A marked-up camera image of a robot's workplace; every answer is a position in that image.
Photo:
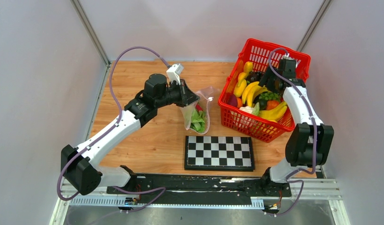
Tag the clear zip top bag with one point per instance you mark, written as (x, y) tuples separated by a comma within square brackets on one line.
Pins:
[(207, 96)]

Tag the black white checkerboard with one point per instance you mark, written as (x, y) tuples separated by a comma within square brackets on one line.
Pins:
[(219, 153)]

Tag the purple eggplant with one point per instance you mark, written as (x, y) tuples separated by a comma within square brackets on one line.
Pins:
[(233, 101)]

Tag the dark purple grapes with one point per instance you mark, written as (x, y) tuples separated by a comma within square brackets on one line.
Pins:
[(254, 76)]

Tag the red orange fruit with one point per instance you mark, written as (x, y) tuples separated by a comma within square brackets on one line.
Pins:
[(271, 104)]

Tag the yellow banana bunch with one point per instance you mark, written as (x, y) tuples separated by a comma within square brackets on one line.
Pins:
[(274, 114), (250, 92)]

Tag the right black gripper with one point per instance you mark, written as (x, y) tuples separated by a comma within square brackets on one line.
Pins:
[(269, 74)]

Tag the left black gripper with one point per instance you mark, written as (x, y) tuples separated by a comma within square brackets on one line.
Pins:
[(187, 97)]

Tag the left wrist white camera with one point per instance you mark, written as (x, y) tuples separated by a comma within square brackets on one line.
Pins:
[(173, 73)]

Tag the red plastic basket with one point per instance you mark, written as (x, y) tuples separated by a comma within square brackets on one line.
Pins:
[(262, 54)]

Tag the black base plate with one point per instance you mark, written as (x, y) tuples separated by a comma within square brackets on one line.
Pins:
[(202, 190)]

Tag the yellow pear squash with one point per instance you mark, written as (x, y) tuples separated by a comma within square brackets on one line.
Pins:
[(241, 79)]

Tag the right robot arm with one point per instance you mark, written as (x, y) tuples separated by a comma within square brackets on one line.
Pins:
[(310, 141)]

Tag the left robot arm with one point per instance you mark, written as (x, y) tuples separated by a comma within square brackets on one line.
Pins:
[(80, 164)]

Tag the red chili pepper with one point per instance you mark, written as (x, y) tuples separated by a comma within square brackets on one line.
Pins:
[(198, 108)]

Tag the green napa cabbage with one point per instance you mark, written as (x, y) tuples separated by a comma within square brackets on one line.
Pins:
[(198, 121)]

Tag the green grapes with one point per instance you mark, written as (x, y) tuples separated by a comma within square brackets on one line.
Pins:
[(269, 96)]

